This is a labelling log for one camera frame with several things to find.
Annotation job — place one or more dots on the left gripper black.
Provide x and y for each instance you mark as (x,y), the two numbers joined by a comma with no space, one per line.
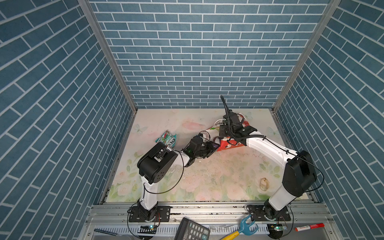
(210,148)

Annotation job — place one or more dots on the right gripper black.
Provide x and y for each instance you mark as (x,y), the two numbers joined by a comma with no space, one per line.
(221,127)

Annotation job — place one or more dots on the red white paper bag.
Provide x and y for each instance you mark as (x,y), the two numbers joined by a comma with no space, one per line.
(225,142)

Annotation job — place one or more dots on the green snack packet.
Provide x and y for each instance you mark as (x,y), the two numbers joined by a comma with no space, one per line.
(168,139)

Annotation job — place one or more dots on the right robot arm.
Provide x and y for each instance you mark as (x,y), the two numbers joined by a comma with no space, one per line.
(299,171)

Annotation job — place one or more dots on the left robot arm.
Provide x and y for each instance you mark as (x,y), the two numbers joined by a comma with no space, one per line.
(154,165)

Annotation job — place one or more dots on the beige shell sticker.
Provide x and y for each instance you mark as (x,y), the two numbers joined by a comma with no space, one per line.
(264,184)

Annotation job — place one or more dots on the black calculator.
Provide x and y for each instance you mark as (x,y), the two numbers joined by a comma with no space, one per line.
(190,230)

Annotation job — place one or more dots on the blue yellow clamp tool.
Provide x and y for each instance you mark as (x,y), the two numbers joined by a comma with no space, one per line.
(244,228)

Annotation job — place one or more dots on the red marker pen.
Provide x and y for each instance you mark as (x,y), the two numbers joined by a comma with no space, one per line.
(309,227)

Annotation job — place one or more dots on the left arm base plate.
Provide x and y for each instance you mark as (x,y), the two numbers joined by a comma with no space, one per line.
(138,214)

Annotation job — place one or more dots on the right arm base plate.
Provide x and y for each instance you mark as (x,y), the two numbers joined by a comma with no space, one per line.
(262,213)

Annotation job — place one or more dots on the aluminium front rail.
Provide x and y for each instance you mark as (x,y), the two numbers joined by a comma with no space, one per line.
(114,216)

